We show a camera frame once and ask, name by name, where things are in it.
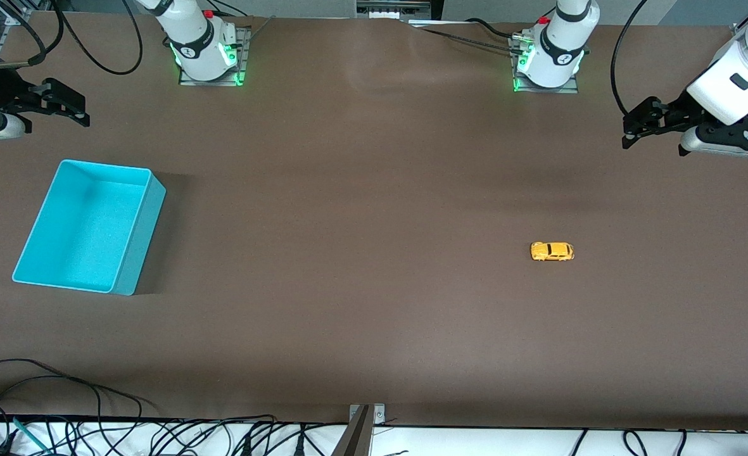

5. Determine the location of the yellow beetle toy car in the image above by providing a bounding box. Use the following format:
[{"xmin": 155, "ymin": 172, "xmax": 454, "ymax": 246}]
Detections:
[{"xmin": 530, "ymin": 241, "xmax": 575, "ymax": 262}]

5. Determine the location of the turquoise plastic bin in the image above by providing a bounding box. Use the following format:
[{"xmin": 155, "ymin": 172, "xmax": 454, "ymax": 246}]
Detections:
[{"xmin": 11, "ymin": 159, "xmax": 167, "ymax": 296}]

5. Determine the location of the grey power strip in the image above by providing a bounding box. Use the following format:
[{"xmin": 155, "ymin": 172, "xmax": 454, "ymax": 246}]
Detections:
[{"xmin": 356, "ymin": 0, "xmax": 434, "ymax": 20}]

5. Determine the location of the white lower desk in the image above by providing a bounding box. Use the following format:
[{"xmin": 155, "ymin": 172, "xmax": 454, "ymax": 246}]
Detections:
[{"xmin": 0, "ymin": 418, "xmax": 748, "ymax": 456}]

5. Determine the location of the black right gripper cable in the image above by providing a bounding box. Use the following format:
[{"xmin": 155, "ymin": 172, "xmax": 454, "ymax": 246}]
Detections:
[{"xmin": 0, "ymin": 6, "xmax": 48, "ymax": 69}]

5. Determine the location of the black looping right arm cable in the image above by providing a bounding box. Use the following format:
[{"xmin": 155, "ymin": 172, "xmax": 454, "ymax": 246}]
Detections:
[{"xmin": 48, "ymin": 0, "xmax": 144, "ymax": 76}]

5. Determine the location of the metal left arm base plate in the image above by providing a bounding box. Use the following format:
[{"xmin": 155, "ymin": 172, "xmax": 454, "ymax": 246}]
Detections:
[{"xmin": 510, "ymin": 37, "xmax": 581, "ymax": 95}]

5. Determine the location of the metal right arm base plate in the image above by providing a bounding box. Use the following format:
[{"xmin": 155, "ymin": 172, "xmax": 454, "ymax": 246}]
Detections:
[{"xmin": 178, "ymin": 25, "xmax": 249, "ymax": 87}]

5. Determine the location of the short black table cable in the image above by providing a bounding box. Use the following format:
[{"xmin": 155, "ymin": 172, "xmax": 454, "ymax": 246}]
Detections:
[{"xmin": 464, "ymin": 18, "xmax": 517, "ymax": 37}]

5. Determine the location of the long black table cable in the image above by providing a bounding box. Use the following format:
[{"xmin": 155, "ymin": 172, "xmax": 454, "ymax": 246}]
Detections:
[{"xmin": 421, "ymin": 27, "xmax": 523, "ymax": 54}]

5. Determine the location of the long black looping cable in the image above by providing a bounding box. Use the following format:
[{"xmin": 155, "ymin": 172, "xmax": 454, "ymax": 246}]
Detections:
[{"xmin": 0, "ymin": 358, "xmax": 159, "ymax": 419}]

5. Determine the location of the black arched cable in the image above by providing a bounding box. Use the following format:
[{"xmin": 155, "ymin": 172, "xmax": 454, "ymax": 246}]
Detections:
[{"xmin": 149, "ymin": 415, "xmax": 279, "ymax": 456}]

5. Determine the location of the silver metal bracket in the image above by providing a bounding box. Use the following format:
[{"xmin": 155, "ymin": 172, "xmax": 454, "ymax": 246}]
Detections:
[{"xmin": 348, "ymin": 403, "xmax": 386, "ymax": 426}]

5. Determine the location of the dark metal camera pole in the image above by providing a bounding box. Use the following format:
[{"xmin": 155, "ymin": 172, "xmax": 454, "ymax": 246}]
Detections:
[{"xmin": 331, "ymin": 405, "xmax": 372, "ymax": 456}]

